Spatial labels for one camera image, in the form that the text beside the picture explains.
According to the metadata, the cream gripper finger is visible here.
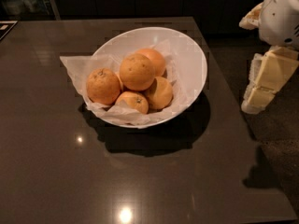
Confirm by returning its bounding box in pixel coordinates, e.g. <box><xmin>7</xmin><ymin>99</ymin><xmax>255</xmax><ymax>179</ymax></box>
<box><xmin>241</xmin><ymin>46</ymin><xmax>299</xmax><ymax>114</ymax></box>
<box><xmin>239</xmin><ymin>3</ymin><xmax>262</xmax><ymax>30</ymax></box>

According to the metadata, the white bowl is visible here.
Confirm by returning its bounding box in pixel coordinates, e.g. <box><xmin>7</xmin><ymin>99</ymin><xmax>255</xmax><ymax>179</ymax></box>
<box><xmin>83</xmin><ymin>27</ymin><xmax>207</xmax><ymax>129</ymax></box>

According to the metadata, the back orange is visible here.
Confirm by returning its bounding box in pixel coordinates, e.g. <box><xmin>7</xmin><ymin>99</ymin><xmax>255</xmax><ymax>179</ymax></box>
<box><xmin>136</xmin><ymin>49</ymin><xmax>166</xmax><ymax>77</ymax></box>

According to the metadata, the right front orange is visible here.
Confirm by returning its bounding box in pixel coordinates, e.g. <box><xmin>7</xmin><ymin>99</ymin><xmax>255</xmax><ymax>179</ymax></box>
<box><xmin>144</xmin><ymin>77</ymin><xmax>173</xmax><ymax>110</ymax></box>

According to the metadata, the top centre orange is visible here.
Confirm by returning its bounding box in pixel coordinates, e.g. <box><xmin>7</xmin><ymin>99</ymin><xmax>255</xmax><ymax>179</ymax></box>
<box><xmin>120</xmin><ymin>53</ymin><xmax>155</xmax><ymax>91</ymax></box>

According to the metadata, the small front orange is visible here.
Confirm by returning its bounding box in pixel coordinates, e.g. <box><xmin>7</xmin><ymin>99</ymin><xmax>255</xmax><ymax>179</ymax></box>
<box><xmin>115</xmin><ymin>91</ymin><xmax>149</xmax><ymax>114</ymax></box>

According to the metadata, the left orange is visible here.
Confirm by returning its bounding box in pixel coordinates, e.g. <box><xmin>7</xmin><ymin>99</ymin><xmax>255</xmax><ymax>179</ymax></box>
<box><xmin>86</xmin><ymin>68</ymin><xmax>121</xmax><ymax>105</ymax></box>

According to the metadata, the white paper liner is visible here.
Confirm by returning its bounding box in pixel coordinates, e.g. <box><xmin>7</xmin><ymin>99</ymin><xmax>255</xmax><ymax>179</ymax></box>
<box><xmin>59</xmin><ymin>39</ymin><xmax>195</xmax><ymax>126</ymax></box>

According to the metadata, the dark cabinet with glass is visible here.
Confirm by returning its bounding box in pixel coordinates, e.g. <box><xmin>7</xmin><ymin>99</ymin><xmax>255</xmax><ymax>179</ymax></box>
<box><xmin>0</xmin><ymin>0</ymin><xmax>60</xmax><ymax>21</ymax></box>

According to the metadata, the black device at table edge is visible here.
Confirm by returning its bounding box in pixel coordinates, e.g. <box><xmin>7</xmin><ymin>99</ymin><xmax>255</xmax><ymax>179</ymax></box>
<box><xmin>0</xmin><ymin>21</ymin><xmax>18</xmax><ymax>41</ymax></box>

